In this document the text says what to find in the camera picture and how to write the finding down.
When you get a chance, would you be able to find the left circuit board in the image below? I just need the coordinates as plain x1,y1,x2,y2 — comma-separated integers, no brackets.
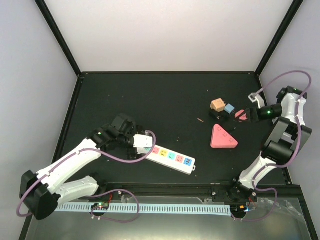
91,202,110,211

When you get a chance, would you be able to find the circuit board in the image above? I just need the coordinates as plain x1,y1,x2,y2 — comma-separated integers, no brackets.
91,202,110,211
230,205,251,214

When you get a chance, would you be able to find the right circuit board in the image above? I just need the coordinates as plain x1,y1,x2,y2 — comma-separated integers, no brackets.
230,205,251,214

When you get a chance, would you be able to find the pink square plug piece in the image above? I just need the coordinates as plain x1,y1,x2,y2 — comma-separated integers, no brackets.
234,109,248,122

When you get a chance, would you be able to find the black aluminium frame rail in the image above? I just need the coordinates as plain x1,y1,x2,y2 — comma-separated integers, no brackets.
99,181,303,201

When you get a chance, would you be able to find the pink extension socket adapter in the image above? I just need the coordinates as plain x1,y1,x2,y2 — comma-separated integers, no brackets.
210,124,238,149

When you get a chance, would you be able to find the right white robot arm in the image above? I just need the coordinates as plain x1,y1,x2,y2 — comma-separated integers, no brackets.
227,86,312,202

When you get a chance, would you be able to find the light blue slotted cable duct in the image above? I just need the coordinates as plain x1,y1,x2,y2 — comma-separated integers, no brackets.
55,202,231,217

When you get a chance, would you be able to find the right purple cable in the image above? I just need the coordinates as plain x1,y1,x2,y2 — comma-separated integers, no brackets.
229,70,313,223

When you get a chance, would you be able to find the white power strip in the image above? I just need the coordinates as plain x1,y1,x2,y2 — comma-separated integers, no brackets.
146,145,196,175

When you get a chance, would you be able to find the orange cube plug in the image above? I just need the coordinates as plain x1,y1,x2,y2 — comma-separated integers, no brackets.
210,98,226,113

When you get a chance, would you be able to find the blue cube plug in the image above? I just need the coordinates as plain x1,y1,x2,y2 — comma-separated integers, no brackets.
224,104,235,114

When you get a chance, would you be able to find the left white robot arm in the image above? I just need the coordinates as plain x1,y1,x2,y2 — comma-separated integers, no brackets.
16,114,157,220

